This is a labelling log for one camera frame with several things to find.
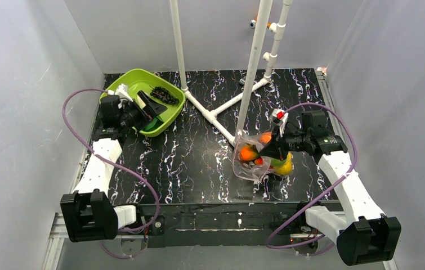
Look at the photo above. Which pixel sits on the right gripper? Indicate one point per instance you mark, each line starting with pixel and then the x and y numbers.
pixel 278 142

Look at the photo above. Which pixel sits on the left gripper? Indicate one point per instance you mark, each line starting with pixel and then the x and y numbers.
pixel 141 110

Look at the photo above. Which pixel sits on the fake bok choy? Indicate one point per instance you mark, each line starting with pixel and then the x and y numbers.
pixel 153 125

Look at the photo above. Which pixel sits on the fake dark grapes bunch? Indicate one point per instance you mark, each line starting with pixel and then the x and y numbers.
pixel 163 95

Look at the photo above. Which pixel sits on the clear zip top bag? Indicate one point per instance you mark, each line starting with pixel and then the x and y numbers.
pixel 247 163

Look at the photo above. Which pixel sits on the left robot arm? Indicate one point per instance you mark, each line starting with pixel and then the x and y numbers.
pixel 87 211

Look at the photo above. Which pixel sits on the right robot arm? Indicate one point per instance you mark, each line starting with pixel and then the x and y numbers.
pixel 365 234

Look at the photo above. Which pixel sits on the fake green apple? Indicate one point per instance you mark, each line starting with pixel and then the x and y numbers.
pixel 277 163

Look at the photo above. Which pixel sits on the fake orange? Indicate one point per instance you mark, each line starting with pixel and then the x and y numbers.
pixel 265 138

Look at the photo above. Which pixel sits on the fake mango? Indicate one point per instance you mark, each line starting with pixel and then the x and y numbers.
pixel 248 153

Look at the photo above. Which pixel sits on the green plastic tray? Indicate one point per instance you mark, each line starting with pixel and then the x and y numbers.
pixel 140 80

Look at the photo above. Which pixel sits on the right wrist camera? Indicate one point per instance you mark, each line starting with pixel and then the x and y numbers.
pixel 279 118

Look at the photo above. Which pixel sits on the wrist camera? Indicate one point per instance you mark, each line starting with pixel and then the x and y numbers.
pixel 122 92
pixel 279 118

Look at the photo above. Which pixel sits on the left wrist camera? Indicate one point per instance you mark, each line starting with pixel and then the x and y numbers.
pixel 122 92

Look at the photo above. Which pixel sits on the white PVC pipe frame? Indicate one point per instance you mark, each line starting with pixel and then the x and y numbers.
pixel 262 25

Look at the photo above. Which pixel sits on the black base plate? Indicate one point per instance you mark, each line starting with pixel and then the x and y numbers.
pixel 222 224

